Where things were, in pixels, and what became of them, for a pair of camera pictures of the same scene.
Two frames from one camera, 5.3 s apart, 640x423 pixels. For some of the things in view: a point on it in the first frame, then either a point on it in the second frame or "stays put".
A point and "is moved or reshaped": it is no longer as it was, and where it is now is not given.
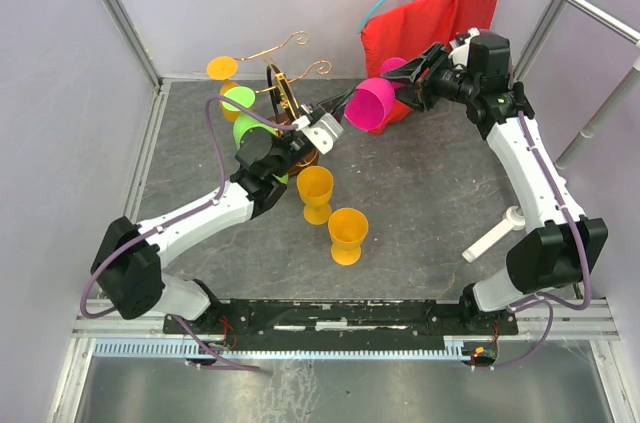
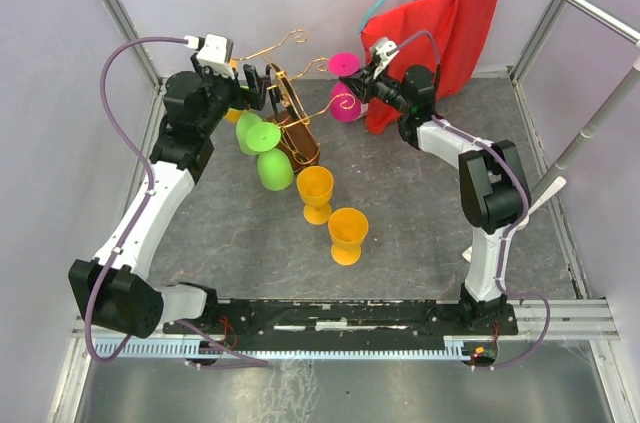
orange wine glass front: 347,227 stays put
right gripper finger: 416,67 -> 364,85
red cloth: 409,30 stays put
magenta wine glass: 370,102 -> 345,105
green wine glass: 245,96 is moved or reshaped
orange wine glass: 315,184 stays put
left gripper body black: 316,112 -> 220,92
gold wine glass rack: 284,89 stays put
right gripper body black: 444,82 -> 389,94
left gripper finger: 337,102 -> 255,95
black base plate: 339,324 stays put
